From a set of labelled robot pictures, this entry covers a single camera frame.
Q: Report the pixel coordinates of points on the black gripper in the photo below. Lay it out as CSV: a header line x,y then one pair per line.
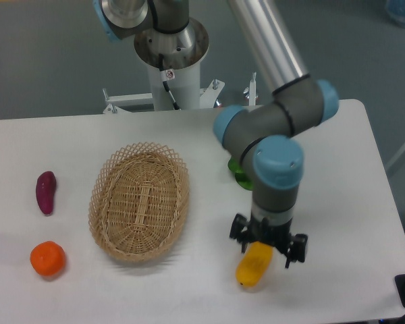
x,y
244,232

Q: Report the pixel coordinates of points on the yellow mango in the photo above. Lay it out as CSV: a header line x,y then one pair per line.
x,y
254,264

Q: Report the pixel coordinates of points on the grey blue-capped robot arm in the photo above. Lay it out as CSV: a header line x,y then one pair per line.
x,y
261,141

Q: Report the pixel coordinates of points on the green leafy vegetable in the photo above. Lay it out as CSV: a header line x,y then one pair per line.
x,y
239,175

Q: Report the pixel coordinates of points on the woven wicker basket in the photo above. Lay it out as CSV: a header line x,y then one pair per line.
x,y
139,202

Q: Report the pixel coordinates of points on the orange tangerine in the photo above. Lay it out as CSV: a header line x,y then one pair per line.
x,y
48,259

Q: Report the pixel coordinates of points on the purple sweet potato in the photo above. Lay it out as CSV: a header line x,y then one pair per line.
x,y
46,186

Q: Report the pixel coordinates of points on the blue object top right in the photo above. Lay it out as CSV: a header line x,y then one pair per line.
x,y
396,11

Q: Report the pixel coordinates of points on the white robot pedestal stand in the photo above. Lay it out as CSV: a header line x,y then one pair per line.
x,y
170,90

